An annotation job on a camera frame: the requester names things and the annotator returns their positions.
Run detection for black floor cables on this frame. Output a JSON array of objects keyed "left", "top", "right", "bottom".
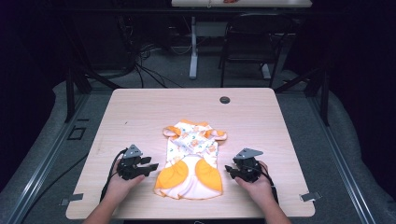
[{"left": 132, "top": 41, "right": 185, "bottom": 90}]

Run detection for grey metal table bracket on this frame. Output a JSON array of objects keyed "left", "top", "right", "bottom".
[
  {"left": 59, "top": 192, "right": 85, "bottom": 207},
  {"left": 299, "top": 190, "right": 323, "bottom": 203}
]

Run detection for person's right hand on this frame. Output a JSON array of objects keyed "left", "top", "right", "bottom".
[{"left": 233, "top": 161, "right": 276, "bottom": 206}]

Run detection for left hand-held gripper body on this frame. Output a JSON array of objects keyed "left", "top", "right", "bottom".
[{"left": 117, "top": 144, "right": 148, "bottom": 181}]

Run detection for black metal stand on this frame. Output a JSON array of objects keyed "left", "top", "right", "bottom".
[
  {"left": 274, "top": 65, "right": 332, "bottom": 127},
  {"left": 63, "top": 60, "right": 123, "bottom": 124}
]

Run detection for white desk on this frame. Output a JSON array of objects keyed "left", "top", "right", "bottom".
[{"left": 171, "top": 0, "right": 314, "bottom": 80}]

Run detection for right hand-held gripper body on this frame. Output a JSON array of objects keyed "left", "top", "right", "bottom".
[{"left": 233, "top": 147, "right": 264, "bottom": 184}]

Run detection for aluminium floor rail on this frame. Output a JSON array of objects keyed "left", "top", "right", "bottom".
[
  {"left": 7, "top": 92, "right": 92, "bottom": 224},
  {"left": 309, "top": 94, "right": 377, "bottom": 224}
]

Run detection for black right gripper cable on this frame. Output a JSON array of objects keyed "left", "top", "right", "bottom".
[{"left": 257, "top": 161, "right": 280, "bottom": 205}]

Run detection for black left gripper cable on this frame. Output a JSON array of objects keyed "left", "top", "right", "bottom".
[{"left": 99, "top": 147, "right": 129, "bottom": 203}]

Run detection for black square floor frame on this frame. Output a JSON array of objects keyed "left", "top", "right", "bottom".
[{"left": 66, "top": 125, "right": 88, "bottom": 141}]

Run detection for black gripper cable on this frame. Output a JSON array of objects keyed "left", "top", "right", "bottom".
[
  {"left": 99, "top": 147, "right": 129, "bottom": 203},
  {"left": 257, "top": 161, "right": 280, "bottom": 205}
]

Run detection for orange and white baby romper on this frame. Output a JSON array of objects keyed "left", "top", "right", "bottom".
[{"left": 153, "top": 119, "right": 229, "bottom": 201}]

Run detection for person's left hand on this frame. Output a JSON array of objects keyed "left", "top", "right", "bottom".
[{"left": 106, "top": 159, "right": 147, "bottom": 204}]

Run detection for black chair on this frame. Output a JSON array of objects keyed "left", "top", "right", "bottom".
[{"left": 218, "top": 12, "right": 294, "bottom": 89}]

